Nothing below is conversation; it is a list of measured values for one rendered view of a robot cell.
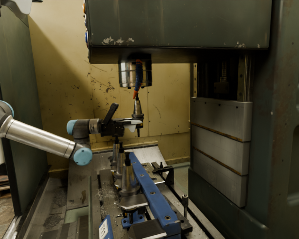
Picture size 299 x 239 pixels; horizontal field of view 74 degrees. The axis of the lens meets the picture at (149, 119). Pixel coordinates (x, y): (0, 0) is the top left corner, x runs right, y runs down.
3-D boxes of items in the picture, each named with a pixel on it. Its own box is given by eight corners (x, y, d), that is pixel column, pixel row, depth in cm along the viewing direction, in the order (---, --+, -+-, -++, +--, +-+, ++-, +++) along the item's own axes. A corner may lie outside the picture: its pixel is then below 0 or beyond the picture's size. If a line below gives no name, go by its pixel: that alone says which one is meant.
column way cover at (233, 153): (238, 209, 95) (244, 102, 86) (190, 170, 140) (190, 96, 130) (247, 207, 96) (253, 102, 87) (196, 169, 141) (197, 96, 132)
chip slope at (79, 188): (63, 226, 129) (59, 189, 124) (71, 180, 192) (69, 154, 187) (187, 198, 154) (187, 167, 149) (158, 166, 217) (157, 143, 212)
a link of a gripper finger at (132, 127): (143, 132, 96) (125, 131, 98) (142, 119, 95) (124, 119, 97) (141, 133, 93) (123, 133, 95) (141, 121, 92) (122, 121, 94)
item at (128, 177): (139, 188, 55) (138, 165, 54) (124, 192, 53) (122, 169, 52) (133, 181, 59) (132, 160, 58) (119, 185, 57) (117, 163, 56)
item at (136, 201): (121, 212, 48) (121, 209, 48) (118, 200, 53) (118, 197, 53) (149, 206, 50) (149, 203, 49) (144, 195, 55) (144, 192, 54)
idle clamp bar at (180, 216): (182, 244, 76) (181, 229, 75) (155, 206, 100) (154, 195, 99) (192, 240, 77) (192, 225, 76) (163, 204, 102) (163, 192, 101)
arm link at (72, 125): (72, 134, 102) (70, 118, 101) (94, 133, 103) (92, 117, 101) (67, 138, 95) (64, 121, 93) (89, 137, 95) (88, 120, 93)
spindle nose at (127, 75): (154, 86, 87) (153, 58, 85) (117, 87, 86) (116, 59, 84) (151, 86, 103) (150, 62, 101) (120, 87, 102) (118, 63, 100)
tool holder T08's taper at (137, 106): (142, 114, 95) (141, 100, 94) (133, 114, 95) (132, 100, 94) (142, 113, 99) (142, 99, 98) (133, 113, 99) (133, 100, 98)
